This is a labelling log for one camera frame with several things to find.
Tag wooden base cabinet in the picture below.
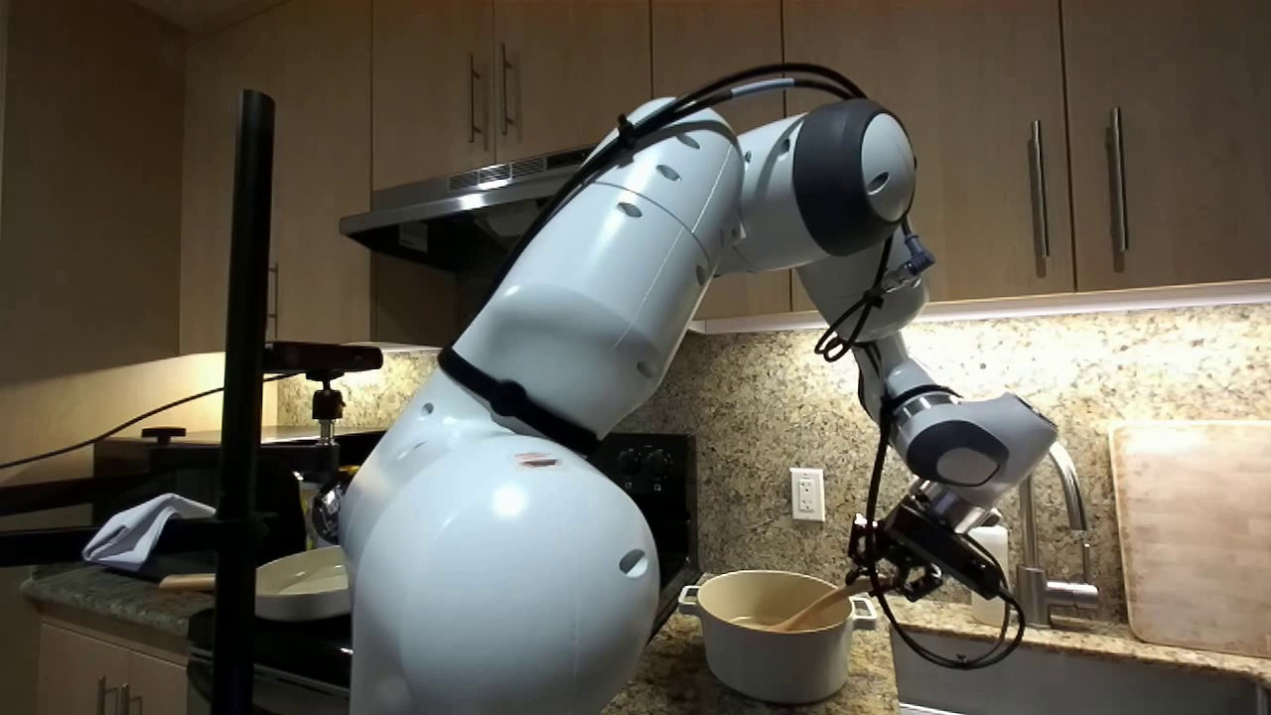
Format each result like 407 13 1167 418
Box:
26 612 200 715

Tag steel range hood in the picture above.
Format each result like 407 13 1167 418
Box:
337 143 602 270

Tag cream ceramic bowl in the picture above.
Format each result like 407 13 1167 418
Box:
679 564 880 706

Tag white wall power outlet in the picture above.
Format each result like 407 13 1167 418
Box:
787 462 835 527

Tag wooden cooking stick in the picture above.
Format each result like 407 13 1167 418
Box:
765 581 858 637

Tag curved steel faucet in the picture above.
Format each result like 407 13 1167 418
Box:
1007 441 1112 627

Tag stainless steel sink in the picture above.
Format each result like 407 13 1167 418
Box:
887 620 1271 715

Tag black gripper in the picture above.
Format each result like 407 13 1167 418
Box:
844 490 1007 604

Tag black vertical pole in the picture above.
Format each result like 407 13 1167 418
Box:
205 89 283 715

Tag thin black camera cable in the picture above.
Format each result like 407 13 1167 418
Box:
0 381 229 477

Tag black stove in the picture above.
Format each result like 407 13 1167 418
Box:
182 429 703 694

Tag steel upper cabinet handle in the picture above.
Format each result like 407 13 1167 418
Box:
1103 103 1130 278
1024 115 1056 282
495 41 525 138
462 49 488 152

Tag black camera on mount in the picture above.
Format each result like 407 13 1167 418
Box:
259 336 389 453

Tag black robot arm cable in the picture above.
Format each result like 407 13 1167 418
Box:
525 59 1032 675

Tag wooden upper cabinets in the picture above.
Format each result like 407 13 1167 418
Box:
174 0 1271 348

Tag cream frying pan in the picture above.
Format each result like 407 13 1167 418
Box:
247 541 358 622

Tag wooden cutting board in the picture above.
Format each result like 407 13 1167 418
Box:
1103 418 1271 659

